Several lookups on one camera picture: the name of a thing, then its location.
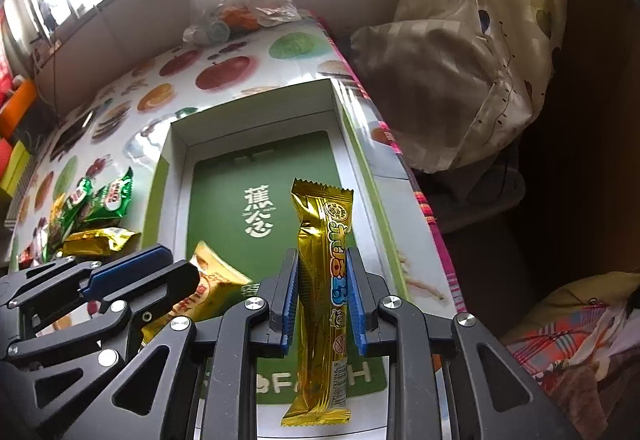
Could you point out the green snack packet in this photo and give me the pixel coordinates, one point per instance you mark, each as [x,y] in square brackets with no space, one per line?
[111,197]
[75,207]

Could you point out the beige patterned curtain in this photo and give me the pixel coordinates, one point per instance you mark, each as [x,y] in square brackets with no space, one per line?
[475,44]

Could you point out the long gold snack bar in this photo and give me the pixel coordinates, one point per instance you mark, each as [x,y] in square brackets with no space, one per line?
[320,270]

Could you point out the yellow snack packet red print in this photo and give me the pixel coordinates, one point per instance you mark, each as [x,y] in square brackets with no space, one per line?
[217,282]

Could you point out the colourful printed blanket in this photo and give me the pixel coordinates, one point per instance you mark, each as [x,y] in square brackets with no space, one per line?
[565,320]

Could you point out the fruit print tablecloth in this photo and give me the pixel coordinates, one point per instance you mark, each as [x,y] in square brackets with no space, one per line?
[225,69]

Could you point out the lime green box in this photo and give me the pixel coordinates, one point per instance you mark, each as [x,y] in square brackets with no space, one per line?
[15,167]

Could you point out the white cardboard box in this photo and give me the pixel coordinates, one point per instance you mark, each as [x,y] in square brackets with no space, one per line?
[260,180]

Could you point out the black smartphone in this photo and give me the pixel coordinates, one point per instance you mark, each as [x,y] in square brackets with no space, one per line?
[75,132]

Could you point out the short gold snack packet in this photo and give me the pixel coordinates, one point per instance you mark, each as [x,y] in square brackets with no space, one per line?
[100,240]

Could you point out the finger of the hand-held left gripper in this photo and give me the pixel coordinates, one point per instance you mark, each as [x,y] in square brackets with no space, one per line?
[125,271]
[170,287]

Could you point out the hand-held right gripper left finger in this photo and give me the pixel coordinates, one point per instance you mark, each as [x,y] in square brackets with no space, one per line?
[289,310]

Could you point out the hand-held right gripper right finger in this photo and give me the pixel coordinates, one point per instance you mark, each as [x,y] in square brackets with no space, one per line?
[357,310]

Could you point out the orange box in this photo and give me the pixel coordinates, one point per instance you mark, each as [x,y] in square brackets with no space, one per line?
[16,107]

